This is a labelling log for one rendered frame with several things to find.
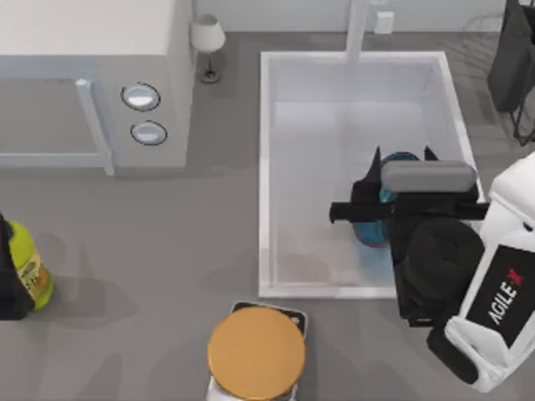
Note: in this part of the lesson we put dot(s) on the pale grey rounded box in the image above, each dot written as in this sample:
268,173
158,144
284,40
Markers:
428,176

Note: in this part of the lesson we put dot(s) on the white tall tap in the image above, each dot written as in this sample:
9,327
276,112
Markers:
355,33

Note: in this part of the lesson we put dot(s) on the white table lamp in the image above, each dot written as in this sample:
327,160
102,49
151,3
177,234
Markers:
207,35

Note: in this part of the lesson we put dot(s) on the white sink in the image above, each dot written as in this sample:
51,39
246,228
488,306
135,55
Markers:
309,175

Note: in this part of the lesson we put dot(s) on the smaller microwave knob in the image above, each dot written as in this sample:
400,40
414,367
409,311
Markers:
149,133

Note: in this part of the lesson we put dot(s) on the microwave oven door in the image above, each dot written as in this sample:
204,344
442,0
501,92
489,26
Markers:
37,117

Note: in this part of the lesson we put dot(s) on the white wall socket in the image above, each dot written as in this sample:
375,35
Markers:
384,22

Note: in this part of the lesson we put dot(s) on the pale microwave oven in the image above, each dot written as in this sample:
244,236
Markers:
175,25

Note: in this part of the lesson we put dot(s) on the green bottle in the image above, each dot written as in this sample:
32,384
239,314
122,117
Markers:
31,267

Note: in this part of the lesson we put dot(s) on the blue bottle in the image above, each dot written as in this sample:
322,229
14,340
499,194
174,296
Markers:
371,235

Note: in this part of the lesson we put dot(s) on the larger microwave knob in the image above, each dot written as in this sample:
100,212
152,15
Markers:
140,96

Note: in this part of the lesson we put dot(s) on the black chair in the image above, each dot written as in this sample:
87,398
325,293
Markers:
510,58

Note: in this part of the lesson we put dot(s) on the white jar with wooden lid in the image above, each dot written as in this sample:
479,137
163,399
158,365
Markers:
256,353

